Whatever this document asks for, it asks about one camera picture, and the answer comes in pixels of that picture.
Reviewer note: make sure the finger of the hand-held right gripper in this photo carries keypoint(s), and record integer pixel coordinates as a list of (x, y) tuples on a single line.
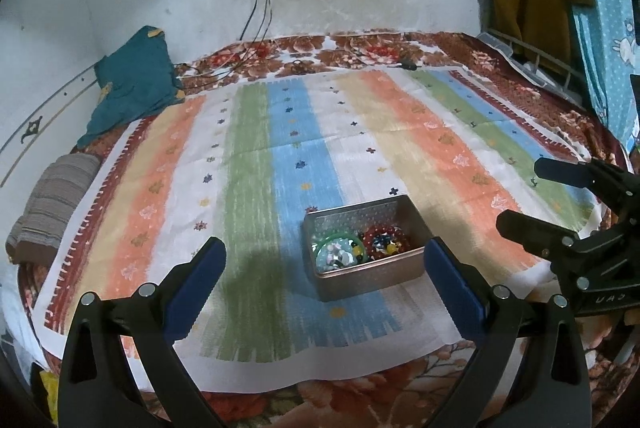
[(565, 172), (530, 230)]

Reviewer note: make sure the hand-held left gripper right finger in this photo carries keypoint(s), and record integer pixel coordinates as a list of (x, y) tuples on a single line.
[(450, 283)]

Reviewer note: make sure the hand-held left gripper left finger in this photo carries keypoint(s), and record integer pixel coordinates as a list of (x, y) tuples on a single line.
[(200, 288)]

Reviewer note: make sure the metal tin box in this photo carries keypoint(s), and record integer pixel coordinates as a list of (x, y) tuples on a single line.
[(365, 280)]

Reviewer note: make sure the green bangle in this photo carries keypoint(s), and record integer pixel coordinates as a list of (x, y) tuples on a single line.
[(330, 235)]

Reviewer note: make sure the blue polka dot cloth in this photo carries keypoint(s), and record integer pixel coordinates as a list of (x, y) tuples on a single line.
[(605, 33)]

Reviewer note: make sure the colourful striped cloth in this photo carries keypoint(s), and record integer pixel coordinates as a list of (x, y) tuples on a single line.
[(295, 148)]

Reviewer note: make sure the grey striped folded blanket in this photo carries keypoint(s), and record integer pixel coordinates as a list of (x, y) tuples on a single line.
[(55, 198)]

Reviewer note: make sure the yellow cloth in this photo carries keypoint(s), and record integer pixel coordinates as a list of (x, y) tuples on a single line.
[(46, 385)]

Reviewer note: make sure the small dark object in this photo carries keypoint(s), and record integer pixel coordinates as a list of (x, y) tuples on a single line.
[(410, 65)]

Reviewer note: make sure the teal folded cloth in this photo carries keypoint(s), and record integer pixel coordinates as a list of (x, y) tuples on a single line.
[(132, 78)]

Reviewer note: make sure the small black loop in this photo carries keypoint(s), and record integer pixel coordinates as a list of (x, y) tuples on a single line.
[(291, 67)]

